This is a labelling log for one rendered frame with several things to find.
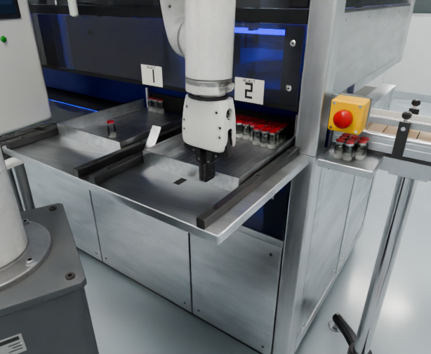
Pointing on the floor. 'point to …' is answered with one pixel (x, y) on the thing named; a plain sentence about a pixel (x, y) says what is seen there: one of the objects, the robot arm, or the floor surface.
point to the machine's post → (313, 149)
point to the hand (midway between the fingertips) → (206, 170)
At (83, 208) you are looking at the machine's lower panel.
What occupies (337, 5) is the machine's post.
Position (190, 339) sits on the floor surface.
